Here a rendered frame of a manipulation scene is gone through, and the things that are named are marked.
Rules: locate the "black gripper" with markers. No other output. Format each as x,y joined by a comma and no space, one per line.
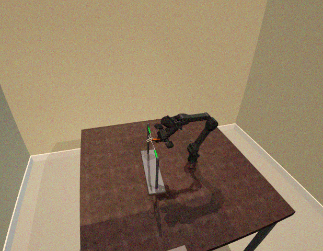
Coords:
169,144

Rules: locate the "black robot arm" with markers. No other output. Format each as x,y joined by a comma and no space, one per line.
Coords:
176,122

